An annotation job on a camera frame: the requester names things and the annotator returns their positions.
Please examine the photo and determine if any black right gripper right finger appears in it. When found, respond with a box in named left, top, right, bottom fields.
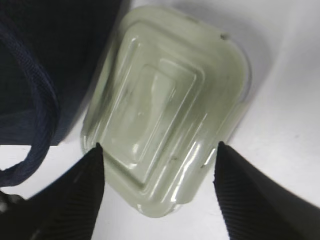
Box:
left=213, top=141, right=320, bottom=240

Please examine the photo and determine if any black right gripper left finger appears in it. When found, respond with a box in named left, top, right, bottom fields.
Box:
left=0, top=143, right=105, bottom=240

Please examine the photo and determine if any green lidded glass lunch box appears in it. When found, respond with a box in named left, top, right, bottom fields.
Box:
left=81, top=5, right=252, bottom=218

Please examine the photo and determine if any dark navy insulated lunch bag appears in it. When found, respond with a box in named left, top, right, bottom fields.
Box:
left=0, top=0, right=130, bottom=187

